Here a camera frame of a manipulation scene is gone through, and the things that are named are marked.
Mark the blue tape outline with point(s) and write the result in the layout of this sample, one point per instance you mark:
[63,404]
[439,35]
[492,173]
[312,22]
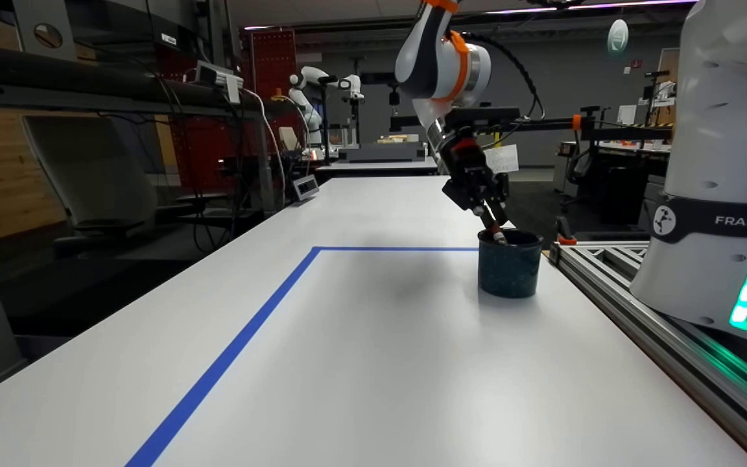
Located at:
[246,341]

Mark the red dry-erase marker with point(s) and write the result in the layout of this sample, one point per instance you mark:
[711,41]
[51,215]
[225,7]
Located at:
[497,233]

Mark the white oval ceiling lamp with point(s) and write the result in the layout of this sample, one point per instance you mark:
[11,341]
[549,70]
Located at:
[618,35]

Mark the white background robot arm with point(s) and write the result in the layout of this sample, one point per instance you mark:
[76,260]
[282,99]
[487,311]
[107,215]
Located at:
[309,105]

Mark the black background workbench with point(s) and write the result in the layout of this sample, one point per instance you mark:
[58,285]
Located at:
[615,163]

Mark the black shelf beam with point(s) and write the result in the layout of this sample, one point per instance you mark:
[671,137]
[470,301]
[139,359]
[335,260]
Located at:
[72,85]

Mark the dark teal speckled mug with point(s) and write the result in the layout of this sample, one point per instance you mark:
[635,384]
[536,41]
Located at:
[510,267]

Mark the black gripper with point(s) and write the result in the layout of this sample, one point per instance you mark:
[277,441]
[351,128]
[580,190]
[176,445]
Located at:
[469,168]

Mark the small grey desk device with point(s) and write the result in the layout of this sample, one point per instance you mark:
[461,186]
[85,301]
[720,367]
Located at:
[305,184]

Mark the red cabinet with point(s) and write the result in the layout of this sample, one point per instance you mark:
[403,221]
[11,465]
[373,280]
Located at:
[226,131]

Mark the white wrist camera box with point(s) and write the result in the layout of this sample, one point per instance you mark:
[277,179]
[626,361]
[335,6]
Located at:
[504,158]

